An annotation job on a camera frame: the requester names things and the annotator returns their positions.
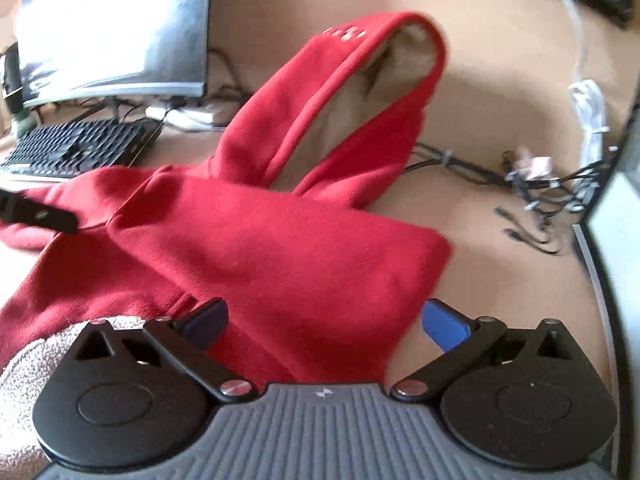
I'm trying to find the black keyboard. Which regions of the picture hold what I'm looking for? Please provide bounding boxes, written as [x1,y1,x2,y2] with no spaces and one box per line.
[0,119,163,183]

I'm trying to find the white adapter box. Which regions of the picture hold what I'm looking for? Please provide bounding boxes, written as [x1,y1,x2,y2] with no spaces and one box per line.
[145,100,238,131]

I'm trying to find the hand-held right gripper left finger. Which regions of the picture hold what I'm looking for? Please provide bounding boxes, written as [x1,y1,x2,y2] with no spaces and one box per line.
[62,297,256,403]

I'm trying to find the white power cable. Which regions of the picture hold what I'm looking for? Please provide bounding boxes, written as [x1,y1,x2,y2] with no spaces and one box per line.
[525,0,611,201]

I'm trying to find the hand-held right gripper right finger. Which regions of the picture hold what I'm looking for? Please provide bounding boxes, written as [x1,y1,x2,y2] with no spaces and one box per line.
[391,298,576,402]

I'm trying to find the red fleece hoodie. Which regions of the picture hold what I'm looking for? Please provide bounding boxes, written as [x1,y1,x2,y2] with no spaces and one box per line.
[0,10,453,480]

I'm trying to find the bundle of black cables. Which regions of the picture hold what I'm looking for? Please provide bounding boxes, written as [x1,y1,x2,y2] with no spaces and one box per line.
[400,142,621,256]

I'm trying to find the white glass-sided computer case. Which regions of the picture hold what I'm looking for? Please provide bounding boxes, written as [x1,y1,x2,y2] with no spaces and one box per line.
[572,105,640,480]

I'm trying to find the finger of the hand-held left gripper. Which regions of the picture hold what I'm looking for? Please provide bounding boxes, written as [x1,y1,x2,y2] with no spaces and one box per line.
[0,190,79,234]

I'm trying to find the crumpled white tissue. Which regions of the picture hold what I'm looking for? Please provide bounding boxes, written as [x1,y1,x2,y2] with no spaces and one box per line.
[515,147,553,176]

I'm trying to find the black computer monitor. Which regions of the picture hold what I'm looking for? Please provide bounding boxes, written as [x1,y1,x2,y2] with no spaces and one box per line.
[15,0,213,108]

